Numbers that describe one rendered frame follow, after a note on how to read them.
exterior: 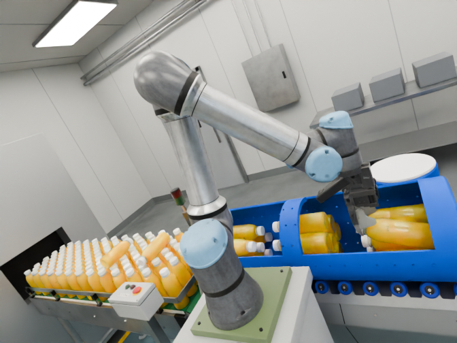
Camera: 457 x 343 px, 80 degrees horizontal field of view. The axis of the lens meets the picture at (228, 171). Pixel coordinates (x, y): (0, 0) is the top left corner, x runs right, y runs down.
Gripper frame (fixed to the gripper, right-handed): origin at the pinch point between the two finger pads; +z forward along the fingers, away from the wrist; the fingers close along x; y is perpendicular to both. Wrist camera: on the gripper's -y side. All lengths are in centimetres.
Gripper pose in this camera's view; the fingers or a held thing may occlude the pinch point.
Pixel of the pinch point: (359, 226)
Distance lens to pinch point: 92.1
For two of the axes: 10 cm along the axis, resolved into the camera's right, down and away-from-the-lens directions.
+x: 4.3, -4.4, 7.9
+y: 8.2, -1.9, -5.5
